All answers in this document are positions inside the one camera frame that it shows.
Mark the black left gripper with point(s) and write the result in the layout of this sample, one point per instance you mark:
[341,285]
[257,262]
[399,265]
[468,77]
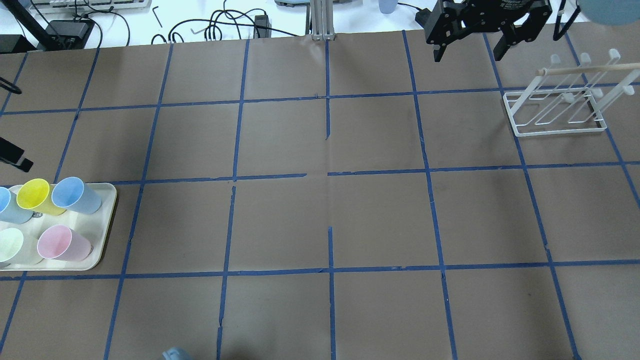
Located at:
[11,151]

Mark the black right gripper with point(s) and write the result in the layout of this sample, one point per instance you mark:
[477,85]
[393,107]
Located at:
[492,11]

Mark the yellow plastic cup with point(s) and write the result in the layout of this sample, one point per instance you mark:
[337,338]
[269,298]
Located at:
[36,196]

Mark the light blue plastic cup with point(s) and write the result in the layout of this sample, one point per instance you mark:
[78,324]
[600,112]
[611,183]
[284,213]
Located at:
[73,194]

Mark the pale green plastic cup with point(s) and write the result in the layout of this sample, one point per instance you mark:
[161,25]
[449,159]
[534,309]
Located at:
[18,248]

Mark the blue cup on desk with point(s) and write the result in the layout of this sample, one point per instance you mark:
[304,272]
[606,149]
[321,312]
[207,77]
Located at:
[387,6]

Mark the pink plastic cup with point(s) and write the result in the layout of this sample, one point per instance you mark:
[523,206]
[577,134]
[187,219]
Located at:
[62,243]

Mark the cream plastic tray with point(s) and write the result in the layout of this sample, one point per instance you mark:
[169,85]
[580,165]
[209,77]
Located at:
[93,227]

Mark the black power adapter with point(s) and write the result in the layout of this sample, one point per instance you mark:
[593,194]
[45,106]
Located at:
[70,34]

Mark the white wire cup rack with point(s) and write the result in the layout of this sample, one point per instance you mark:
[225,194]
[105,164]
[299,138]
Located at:
[561,100]

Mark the aluminium frame post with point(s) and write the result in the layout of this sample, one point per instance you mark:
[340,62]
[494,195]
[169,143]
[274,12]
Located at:
[322,20]

